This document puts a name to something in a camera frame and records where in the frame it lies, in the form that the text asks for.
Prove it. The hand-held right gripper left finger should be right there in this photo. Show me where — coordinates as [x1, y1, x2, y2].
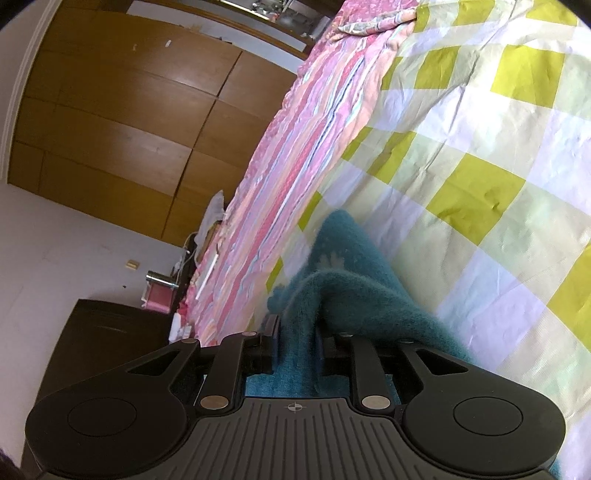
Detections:
[127, 314, 282, 412]

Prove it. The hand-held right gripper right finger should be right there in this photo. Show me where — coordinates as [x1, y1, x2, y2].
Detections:
[318, 331, 468, 412]

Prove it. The teal knitted sweater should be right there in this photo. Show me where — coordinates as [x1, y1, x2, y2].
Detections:
[242, 210, 566, 480]

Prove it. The white stick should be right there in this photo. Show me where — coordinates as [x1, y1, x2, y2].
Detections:
[196, 256, 219, 301]

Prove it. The dark nightstand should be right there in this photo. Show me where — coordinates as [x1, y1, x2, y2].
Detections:
[167, 240, 204, 344]

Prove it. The pink box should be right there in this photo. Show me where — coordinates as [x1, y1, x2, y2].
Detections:
[142, 282, 178, 313]

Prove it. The white cloth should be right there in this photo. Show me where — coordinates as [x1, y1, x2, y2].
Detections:
[194, 190, 227, 251]

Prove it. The dark wooden headboard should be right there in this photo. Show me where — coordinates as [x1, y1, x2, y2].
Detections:
[21, 299, 185, 462]

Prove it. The pink striped blanket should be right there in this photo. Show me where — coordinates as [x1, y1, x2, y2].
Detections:
[178, 18, 416, 348]

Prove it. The yellow white checkered bed sheet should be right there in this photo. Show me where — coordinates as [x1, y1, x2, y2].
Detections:
[265, 0, 591, 480]

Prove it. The wooden wardrobe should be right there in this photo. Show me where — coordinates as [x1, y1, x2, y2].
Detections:
[9, 0, 308, 247]

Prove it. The pink floral quilt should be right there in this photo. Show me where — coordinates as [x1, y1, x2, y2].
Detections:
[318, 0, 421, 43]

